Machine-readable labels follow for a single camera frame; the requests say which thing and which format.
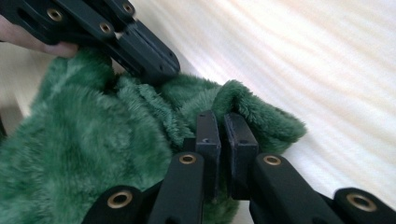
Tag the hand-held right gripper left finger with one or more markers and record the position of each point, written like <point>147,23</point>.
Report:
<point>208,146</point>

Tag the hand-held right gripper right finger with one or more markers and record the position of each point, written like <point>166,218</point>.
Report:
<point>241,149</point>

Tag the green fuzzy cloth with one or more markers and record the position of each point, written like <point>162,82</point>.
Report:
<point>93,146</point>

